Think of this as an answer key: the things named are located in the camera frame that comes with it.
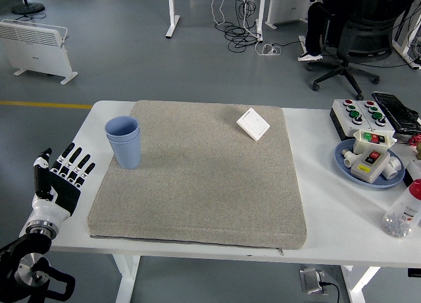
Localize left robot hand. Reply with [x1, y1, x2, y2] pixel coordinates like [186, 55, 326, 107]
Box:
[29, 142, 97, 224]

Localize blue ribbed cup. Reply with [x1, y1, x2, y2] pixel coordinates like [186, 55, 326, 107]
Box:
[106, 131, 143, 170]
[105, 115, 141, 142]

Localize white push-button control box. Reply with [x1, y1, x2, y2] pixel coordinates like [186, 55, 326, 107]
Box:
[330, 99, 372, 141]
[357, 100, 396, 138]

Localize white table leg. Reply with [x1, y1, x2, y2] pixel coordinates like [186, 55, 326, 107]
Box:
[340, 266, 382, 303]
[113, 254, 141, 303]

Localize white panel heater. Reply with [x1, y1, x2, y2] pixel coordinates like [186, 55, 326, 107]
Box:
[265, 0, 318, 30]
[0, 19, 79, 85]

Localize grey-brown mat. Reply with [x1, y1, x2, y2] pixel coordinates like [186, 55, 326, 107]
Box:
[87, 99, 308, 252]

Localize black fan stand base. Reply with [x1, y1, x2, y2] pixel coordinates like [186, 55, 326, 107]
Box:
[12, 0, 46, 16]

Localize white desk leg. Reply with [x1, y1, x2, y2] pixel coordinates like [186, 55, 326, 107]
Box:
[165, 0, 181, 39]
[255, 0, 267, 43]

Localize silver foot pedal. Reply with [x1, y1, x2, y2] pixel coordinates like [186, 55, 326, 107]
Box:
[299, 266, 330, 296]

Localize blue plate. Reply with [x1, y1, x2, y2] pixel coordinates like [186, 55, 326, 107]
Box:
[334, 139, 406, 189]

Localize white pipe fitting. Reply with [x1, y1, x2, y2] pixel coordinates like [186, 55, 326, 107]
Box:
[341, 149, 358, 169]
[382, 156, 403, 181]

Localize seated person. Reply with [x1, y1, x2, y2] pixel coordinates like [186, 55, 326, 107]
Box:
[297, 0, 410, 62]

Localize black office chair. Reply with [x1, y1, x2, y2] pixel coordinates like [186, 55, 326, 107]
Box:
[305, 7, 401, 101]

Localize clear bottle with red cap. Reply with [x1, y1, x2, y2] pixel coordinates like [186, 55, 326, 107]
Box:
[381, 179, 421, 239]

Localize black plastic-wrapped flat object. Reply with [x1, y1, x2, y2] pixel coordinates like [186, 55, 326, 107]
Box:
[371, 91, 421, 135]

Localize small white box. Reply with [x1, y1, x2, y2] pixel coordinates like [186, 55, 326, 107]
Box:
[406, 160, 421, 183]

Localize white wall switch panel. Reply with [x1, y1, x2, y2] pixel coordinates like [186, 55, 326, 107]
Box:
[236, 107, 271, 141]

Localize tangled black floor cables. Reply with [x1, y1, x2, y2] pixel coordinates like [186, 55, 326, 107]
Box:
[215, 0, 264, 53]

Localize white hanging cable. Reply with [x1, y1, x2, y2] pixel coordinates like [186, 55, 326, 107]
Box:
[210, 0, 238, 26]

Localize white power adapter cable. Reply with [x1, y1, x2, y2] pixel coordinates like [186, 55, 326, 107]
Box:
[255, 42, 282, 57]

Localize black pedal cable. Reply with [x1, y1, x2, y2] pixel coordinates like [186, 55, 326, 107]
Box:
[320, 281, 340, 303]

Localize white switch box, red-green buttons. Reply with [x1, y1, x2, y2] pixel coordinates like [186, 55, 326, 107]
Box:
[353, 129, 395, 156]

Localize beige switch box, yellow label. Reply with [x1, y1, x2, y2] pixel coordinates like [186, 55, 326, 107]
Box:
[350, 148, 391, 185]

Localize white desk frame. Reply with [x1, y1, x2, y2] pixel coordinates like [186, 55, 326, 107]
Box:
[392, 0, 421, 70]

